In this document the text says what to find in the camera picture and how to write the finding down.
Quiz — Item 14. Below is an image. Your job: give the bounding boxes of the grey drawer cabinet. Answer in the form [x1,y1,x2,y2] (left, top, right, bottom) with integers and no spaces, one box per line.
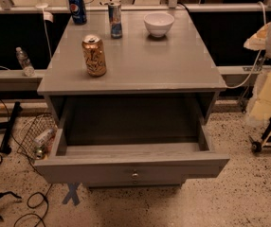
[36,9,228,189]

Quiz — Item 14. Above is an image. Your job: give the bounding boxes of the wire waste basket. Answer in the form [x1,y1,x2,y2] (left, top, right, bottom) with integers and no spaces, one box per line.
[18,113,57,162]

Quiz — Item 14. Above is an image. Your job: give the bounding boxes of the blue tape cross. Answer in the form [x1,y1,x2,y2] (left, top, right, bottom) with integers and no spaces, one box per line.
[62,183,80,206]

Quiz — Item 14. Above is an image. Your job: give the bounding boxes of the gold soda can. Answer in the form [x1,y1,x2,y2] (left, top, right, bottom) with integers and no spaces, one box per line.
[81,34,106,77]

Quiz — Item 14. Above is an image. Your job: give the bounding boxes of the white ceramic bowl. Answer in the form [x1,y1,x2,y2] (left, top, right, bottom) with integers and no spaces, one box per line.
[144,12,175,38]

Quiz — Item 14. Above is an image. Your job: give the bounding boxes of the black metal stand leg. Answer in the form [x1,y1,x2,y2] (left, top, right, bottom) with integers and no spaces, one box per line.
[0,101,22,154]

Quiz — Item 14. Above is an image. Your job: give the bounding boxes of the white cable left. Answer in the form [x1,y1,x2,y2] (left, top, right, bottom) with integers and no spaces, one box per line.
[30,0,54,60]

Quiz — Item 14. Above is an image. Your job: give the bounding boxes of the grey top drawer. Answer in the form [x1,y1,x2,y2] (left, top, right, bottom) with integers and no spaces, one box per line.
[34,98,230,185]

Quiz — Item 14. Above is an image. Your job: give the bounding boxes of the black floor cable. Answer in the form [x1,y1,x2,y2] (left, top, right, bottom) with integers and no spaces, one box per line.
[0,67,54,227]

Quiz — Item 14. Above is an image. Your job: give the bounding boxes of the white cable right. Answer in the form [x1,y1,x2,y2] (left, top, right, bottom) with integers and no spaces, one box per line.
[224,1,268,90]

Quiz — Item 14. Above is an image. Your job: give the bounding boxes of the white cable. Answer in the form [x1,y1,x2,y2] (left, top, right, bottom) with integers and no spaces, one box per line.
[30,0,54,60]
[224,1,268,90]

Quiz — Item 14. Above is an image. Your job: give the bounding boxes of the blue Pepsi can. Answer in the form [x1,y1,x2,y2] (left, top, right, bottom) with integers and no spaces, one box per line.
[68,0,87,25]

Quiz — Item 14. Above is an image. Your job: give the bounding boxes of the slim Red Bull can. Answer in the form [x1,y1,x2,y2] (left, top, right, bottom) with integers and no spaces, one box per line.
[108,2,122,39]

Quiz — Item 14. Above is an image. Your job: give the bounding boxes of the clear plastic water bottle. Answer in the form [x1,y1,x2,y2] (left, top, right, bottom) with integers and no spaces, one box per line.
[16,47,35,77]

